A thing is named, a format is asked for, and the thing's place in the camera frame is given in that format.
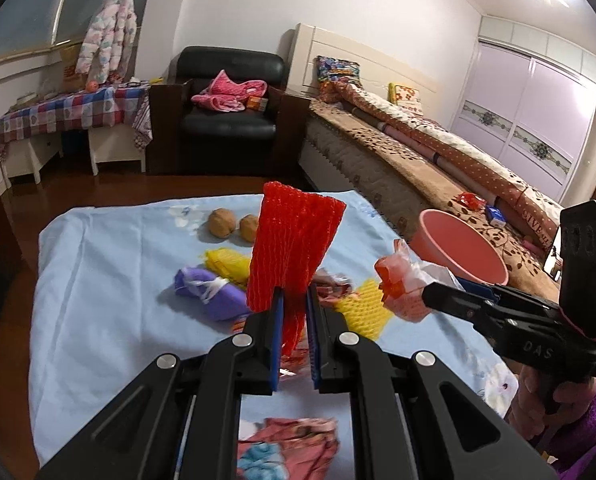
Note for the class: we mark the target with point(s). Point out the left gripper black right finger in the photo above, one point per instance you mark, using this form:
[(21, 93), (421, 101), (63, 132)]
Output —
[(311, 306)]

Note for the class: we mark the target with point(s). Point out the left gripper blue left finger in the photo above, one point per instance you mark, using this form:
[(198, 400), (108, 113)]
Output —
[(277, 319)]

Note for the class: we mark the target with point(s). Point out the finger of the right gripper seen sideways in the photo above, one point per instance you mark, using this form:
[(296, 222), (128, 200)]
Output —
[(464, 302)]

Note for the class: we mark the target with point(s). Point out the pink plastic bag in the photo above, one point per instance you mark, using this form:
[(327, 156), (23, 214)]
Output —
[(403, 277)]

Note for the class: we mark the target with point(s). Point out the maroon snack wrapper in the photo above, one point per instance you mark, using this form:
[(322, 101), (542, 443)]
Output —
[(331, 288)]

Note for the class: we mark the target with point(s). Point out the red foam fruit net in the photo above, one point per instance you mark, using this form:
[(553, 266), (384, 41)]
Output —
[(294, 233)]

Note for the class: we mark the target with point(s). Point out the pink plastic trash bin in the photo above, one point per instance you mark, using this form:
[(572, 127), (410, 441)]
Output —
[(443, 239)]

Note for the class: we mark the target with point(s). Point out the right hand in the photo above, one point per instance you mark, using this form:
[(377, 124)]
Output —
[(539, 405)]

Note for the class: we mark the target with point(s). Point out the purple bag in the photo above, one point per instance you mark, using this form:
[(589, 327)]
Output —
[(221, 299)]

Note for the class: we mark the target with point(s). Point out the yellow crumpled wrapper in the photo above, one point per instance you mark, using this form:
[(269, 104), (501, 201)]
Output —
[(229, 264)]

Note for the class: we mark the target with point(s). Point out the yellow foam fruit net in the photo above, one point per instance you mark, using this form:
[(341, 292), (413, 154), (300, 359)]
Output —
[(364, 311)]

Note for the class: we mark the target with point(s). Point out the right walnut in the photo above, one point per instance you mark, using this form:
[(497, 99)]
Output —
[(248, 227)]

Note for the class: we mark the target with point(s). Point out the walnut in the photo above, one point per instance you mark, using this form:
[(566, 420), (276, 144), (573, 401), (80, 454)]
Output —
[(248, 227), (221, 223)]

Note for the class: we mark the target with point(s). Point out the blue tissue pack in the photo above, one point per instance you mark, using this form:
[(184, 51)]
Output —
[(494, 217)]

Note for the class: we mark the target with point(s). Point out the left walnut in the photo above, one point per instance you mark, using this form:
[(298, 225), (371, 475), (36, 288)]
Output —
[(221, 223)]

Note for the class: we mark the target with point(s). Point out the red wrapper on bed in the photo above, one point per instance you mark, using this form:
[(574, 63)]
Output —
[(471, 201)]

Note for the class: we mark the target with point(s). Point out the rolled floral quilt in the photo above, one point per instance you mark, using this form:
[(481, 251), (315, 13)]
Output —
[(540, 212)]

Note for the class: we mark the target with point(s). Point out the light blue table cloth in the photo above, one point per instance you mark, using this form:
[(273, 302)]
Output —
[(104, 308)]

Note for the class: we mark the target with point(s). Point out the bed with brown blanket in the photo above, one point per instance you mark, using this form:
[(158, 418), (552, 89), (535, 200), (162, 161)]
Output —
[(347, 149)]

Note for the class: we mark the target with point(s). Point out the black leather armchair far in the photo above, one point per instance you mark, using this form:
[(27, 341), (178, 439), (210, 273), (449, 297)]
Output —
[(226, 113)]

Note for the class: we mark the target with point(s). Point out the yellow floral pillow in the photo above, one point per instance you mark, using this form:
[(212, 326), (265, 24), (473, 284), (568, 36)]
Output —
[(406, 98)]

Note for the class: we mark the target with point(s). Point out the lilac wardrobe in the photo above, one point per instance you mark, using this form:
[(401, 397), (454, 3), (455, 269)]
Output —
[(530, 102)]

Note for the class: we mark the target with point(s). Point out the pink garment on armchair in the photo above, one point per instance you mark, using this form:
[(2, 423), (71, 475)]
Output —
[(224, 95)]

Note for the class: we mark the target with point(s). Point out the colourful pillow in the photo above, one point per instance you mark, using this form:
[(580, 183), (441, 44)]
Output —
[(334, 71)]

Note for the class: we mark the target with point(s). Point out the checkered cloth side table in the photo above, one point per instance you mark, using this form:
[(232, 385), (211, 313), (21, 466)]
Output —
[(116, 120)]

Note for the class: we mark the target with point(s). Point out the hanging pastel puffer jacket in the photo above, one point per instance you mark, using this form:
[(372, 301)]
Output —
[(108, 43)]

